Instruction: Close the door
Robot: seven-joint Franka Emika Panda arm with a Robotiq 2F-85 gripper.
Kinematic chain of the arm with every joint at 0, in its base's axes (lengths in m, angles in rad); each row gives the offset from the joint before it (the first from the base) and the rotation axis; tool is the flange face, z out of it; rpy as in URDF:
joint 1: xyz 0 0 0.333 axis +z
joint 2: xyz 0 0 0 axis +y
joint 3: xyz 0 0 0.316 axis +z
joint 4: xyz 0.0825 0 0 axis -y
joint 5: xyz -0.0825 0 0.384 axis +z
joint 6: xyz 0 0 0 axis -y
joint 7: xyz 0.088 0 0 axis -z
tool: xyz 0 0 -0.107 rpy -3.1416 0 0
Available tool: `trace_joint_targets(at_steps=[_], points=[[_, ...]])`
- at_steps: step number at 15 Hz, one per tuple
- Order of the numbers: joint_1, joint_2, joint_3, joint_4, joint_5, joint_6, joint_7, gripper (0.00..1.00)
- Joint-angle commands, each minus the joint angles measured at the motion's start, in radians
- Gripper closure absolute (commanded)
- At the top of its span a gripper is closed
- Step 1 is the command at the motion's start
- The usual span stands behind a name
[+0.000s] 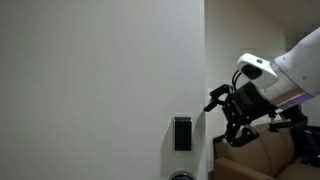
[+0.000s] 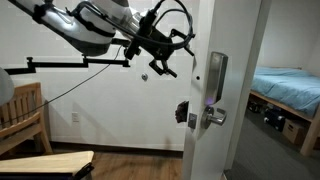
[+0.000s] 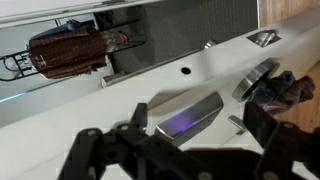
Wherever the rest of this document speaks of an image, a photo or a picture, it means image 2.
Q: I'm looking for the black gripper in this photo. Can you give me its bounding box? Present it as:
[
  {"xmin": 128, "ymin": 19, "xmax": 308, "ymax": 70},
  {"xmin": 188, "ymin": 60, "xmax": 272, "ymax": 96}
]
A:
[{"xmin": 124, "ymin": 13, "xmax": 179, "ymax": 79}]

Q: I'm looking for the white room door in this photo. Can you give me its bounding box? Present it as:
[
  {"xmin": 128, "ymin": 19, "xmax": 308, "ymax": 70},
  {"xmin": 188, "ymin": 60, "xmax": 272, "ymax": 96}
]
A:
[{"xmin": 182, "ymin": 0, "xmax": 264, "ymax": 180}]

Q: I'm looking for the silver door latch plate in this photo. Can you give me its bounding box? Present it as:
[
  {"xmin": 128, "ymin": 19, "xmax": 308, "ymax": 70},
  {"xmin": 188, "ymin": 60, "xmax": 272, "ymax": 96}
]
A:
[{"xmin": 187, "ymin": 112, "xmax": 198, "ymax": 130}]

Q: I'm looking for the silver electronic lock plate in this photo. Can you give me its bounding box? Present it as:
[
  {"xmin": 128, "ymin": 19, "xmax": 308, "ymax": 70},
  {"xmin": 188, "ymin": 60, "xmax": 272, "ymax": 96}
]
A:
[{"xmin": 203, "ymin": 51, "xmax": 229, "ymax": 105}]

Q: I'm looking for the small dark item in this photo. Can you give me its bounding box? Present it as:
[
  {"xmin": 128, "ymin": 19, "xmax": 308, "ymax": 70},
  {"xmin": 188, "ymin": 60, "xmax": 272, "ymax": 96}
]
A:
[{"xmin": 247, "ymin": 99, "xmax": 264, "ymax": 114}]

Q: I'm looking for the black bag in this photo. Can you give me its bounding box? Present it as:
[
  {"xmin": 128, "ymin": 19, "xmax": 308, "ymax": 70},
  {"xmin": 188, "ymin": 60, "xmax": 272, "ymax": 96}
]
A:
[{"xmin": 263, "ymin": 104, "xmax": 287, "ymax": 132}]

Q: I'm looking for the blue bed mattress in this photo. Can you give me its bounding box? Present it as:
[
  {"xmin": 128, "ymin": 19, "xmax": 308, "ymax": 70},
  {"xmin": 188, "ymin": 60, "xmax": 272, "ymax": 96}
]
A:
[{"xmin": 250, "ymin": 65, "xmax": 320, "ymax": 118}]

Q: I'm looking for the cardboard box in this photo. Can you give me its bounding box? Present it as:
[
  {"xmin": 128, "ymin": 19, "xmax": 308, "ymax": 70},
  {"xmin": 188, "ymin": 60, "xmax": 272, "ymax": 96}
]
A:
[{"xmin": 282, "ymin": 118, "xmax": 308, "ymax": 145}]

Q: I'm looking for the wooden slatted chair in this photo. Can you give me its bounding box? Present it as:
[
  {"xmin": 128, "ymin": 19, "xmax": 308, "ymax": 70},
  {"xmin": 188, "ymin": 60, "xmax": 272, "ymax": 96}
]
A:
[{"xmin": 0, "ymin": 82, "xmax": 54, "ymax": 158}]

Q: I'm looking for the light wooden table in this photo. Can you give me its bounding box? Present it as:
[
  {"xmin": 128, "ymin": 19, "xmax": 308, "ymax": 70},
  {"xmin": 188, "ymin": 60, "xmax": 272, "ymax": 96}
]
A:
[{"xmin": 0, "ymin": 150, "xmax": 95, "ymax": 180}]

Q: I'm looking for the white rounded object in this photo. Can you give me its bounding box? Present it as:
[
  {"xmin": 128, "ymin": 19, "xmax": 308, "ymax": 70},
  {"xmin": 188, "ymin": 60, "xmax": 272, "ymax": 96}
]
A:
[{"xmin": 0, "ymin": 66, "xmax": 16, "ymax": 108}]

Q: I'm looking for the silver lever door handle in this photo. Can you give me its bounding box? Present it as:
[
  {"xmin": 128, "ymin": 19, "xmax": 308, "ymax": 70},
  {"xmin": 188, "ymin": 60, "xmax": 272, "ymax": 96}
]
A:
[{"xmin": 200, "ymin": 105, "xmax": 228, "ymax": 130}]

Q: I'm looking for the thin black cable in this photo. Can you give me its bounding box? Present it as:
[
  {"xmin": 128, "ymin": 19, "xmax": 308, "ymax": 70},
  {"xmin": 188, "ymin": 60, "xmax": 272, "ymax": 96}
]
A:
[{"xmin": 0, "ymin": 45, "xmax": 124, "ymax": 129}]

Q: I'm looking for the dark wall baseboard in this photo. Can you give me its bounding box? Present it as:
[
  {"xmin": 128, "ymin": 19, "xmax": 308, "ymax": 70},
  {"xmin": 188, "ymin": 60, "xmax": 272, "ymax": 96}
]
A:
[{"xmin": 49, "ymin": 141, "xmax": 185, "ymax": 158}]

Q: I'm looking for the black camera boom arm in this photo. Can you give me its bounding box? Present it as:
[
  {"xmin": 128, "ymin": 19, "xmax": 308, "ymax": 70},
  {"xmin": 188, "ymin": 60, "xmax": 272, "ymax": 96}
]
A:
[{"xmin": 3, "ymin": 56, "xmax": 131, "ymax": 76}]

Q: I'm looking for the wooden bed frame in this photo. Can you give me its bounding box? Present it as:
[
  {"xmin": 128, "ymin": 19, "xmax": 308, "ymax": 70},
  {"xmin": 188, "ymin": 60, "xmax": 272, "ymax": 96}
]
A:
[{"xmin": 249, "ymin": 89, "xmax": 320, "ymax": 158}]

